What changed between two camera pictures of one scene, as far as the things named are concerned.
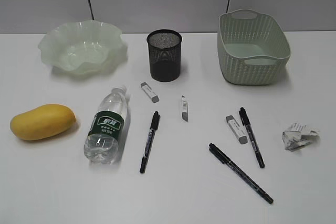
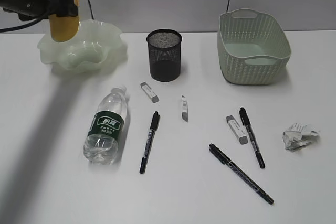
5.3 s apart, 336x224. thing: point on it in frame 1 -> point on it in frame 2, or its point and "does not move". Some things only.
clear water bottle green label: (106, 127) does not move
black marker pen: (245, 120) does not move
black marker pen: (154, 128) does not move
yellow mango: (42, 122) -> (64, 28)
